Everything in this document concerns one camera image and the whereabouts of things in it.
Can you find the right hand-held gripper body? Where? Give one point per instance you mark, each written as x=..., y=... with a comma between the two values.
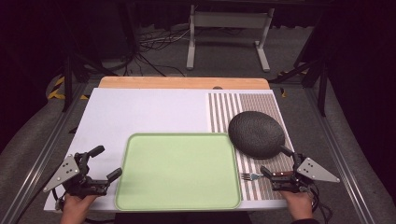
x=311, y=169

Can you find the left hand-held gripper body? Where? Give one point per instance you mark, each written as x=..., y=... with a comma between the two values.
x=73, y=180

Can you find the dark textured oval plate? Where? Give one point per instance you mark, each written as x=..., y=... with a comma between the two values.
x=255, y=133

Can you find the person's left hand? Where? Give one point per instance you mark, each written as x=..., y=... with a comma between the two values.
x=74, y=208

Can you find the person's right hand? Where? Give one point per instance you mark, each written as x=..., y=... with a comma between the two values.
x=299, y=205

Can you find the white table mat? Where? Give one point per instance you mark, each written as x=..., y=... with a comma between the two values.
x=140, y=109

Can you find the light green tray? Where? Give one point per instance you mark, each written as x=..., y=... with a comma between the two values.
x=177, y=171

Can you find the black tripod stand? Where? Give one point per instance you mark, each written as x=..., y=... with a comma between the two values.
x=322, y=93
x=67, y=87

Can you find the yellow and black floor tape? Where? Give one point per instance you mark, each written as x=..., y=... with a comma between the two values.
x=57, y=90

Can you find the striped placemat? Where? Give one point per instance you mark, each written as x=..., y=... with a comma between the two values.
x=225, y=107

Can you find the person's dark clothing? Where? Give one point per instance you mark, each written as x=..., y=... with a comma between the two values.
x=183, y=218

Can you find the white metal stand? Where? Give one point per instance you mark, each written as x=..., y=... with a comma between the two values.
x=229, y=20

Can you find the aluminium rail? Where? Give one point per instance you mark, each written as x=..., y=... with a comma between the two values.
x=36, y=165
x=340, y=155

